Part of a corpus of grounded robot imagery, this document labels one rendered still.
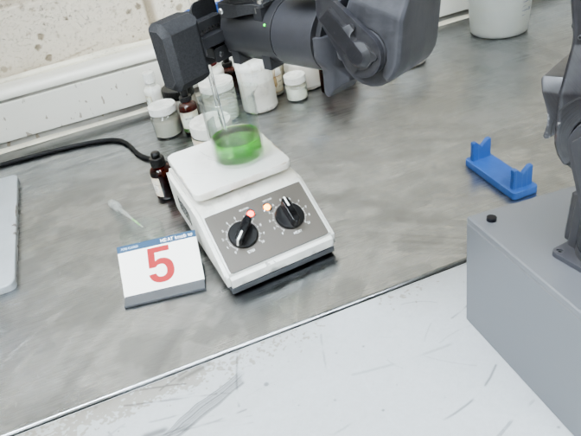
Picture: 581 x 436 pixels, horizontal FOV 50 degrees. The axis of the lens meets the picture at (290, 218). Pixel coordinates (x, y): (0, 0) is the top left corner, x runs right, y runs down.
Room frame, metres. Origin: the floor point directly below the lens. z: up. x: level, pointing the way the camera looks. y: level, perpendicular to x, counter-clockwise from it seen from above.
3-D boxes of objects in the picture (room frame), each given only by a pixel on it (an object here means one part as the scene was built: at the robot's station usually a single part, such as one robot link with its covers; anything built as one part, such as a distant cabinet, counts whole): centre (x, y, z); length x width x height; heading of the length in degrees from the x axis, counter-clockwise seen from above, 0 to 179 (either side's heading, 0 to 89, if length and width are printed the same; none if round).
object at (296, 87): (0.98, -0.05, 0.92); 0.04 x 0.04 x 0.04
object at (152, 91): (1.02, 0.19, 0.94); 0.03 x 0.03 x 0.08
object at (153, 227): (0.63, 0.18, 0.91); 0.06 x 0.06 x 0.02
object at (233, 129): (0.65, 0.04, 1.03); 0.07 x 0.06 x 0.08; 101
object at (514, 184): (0.63, -0.26, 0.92); 0.10 x 0.03 x 0.04; 14
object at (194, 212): (0.63, 0.05, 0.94); 0.22 x 0.13 x 0.08; 19
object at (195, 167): (0.65, 0.06, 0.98); 0.12 x 0.12 x 0.01; 19
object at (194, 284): (0.55, 0.15, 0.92); 0.09 x 0.06 x 0.04; 93
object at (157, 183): (0.74, 0.16, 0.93); 0.03 x 0.03 x 0.07
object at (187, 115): (0.93, 0.13, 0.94); 0.03 x 0.03 x 0.08
